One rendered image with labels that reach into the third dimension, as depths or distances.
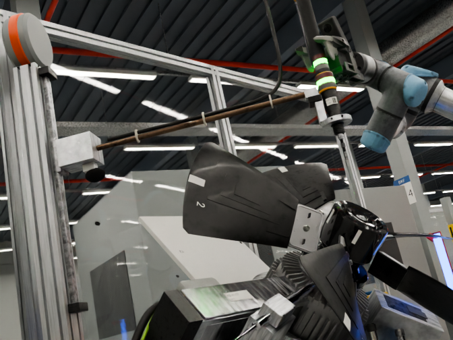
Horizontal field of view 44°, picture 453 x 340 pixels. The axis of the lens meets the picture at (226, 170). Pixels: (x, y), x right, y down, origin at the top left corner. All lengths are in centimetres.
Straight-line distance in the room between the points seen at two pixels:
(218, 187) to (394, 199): 499
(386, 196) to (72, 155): 480
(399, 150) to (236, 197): 722
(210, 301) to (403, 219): 512
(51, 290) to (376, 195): 476
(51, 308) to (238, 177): 54
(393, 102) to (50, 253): 93
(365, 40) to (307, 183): 753
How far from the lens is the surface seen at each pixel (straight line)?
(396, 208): 598
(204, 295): 96
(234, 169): 111
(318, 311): 113
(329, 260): 92
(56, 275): 135
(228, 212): 106
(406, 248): 592
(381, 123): 152
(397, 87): 151
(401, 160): 822
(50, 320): 135
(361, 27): 890
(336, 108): 131
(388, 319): 125
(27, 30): 154
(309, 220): 114
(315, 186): 132
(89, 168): 139
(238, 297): 100
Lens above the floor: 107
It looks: 15 degrees up
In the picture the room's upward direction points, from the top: 12 degrees counter-clockwise
